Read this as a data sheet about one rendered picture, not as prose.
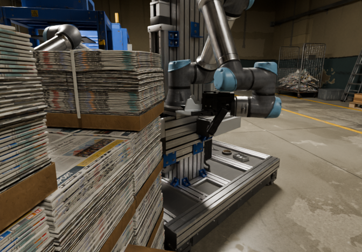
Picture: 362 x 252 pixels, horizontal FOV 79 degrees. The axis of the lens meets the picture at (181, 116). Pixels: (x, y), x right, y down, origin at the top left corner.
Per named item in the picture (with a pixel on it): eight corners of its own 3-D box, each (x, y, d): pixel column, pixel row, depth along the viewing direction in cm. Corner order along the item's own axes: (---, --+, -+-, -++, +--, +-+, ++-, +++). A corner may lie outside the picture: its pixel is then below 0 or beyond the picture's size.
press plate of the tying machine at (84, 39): (86, 39, 225) (85, 36, 224) (26, 37, 215) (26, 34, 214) (96, 44, 278) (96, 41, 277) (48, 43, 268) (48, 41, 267)
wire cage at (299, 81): (319, 98, 722) (327, 43, 684) (297, 98, 707) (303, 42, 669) (294, 93, 838) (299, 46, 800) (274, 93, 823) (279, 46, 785)
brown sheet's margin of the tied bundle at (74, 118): (127, 110, 93) (127, 99, 92) (89, 128, 66) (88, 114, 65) (114, 109, 94) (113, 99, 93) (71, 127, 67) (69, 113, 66)
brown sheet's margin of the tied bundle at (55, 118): (114, 109, 94) (113, 99, 93) (70, 127, 66) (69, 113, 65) (80, 108, 97) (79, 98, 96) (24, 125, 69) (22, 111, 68)
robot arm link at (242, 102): (244, 114, 84) (247, 119, 76) (232, 114, 84) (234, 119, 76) (245, 95, 82) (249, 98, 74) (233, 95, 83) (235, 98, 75)
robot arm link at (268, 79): (256, 61, 69) (253, 97, 71) (284, 62, 72) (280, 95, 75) (241, 62, 76) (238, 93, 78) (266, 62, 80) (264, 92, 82)
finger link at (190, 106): (175, 98, 77) (199, 97, 80) (175, 114, 78) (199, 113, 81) (178, 99, 74) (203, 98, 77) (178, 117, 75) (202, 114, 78)
